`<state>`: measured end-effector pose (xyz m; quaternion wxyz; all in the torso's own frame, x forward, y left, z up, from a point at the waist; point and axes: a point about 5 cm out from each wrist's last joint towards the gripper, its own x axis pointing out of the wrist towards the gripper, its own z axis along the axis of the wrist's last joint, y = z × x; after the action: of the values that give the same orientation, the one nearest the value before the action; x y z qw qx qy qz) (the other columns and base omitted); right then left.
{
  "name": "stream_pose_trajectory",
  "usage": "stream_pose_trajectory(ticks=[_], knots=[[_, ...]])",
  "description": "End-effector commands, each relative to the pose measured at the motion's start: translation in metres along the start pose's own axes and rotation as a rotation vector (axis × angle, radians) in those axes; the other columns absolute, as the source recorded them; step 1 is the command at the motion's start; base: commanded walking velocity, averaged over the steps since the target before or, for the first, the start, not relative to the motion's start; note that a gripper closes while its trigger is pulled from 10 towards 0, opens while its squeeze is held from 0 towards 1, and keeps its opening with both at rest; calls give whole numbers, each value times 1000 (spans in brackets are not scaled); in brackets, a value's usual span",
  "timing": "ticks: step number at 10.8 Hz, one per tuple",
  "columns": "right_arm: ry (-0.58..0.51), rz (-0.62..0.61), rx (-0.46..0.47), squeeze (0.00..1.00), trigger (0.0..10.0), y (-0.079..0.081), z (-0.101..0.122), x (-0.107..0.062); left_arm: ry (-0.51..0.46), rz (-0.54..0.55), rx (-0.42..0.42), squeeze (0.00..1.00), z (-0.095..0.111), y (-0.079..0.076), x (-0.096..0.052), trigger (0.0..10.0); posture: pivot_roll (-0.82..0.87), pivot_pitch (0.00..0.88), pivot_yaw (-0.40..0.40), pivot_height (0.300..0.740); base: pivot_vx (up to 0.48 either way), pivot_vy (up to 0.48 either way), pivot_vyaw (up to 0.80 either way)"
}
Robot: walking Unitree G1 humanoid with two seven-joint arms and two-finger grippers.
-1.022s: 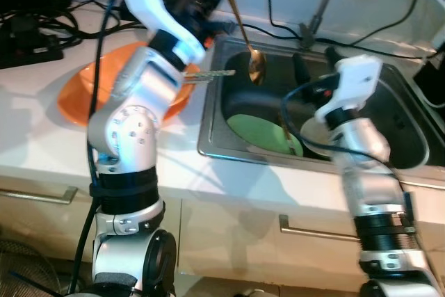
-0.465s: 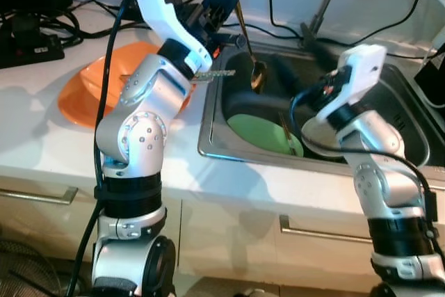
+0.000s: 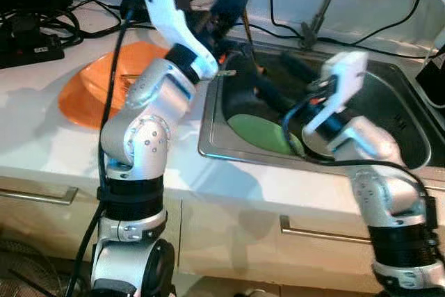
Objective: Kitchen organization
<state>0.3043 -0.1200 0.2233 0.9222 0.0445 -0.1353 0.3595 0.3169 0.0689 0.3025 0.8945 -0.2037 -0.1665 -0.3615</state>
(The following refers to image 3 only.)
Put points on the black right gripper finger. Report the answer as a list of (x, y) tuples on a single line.
[(299, 69), (278, 92)]

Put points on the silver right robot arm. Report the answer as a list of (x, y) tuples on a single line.
[(389, 199)]

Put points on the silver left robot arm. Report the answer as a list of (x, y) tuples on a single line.
[(135, 137)]

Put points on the green plate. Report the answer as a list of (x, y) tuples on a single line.
[(254, 133)]

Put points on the stainless steel sink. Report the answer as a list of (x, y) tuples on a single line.
[(410, 123)]

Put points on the large black box appliance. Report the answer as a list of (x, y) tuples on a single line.
[(434, 78)]

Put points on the orange plastic plate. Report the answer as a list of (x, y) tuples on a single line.
[(83, 106)]

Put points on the black power strip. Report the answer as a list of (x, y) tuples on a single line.
[(28, 46)]

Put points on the floor fan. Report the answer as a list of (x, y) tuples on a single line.
[(21, 269)]

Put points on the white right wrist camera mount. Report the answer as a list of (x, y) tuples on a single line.
[(348, 74)]

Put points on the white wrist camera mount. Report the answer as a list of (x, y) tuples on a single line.
[(167, 5), (348, 74)]

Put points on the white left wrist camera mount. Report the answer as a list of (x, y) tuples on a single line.
[(167, 5)]

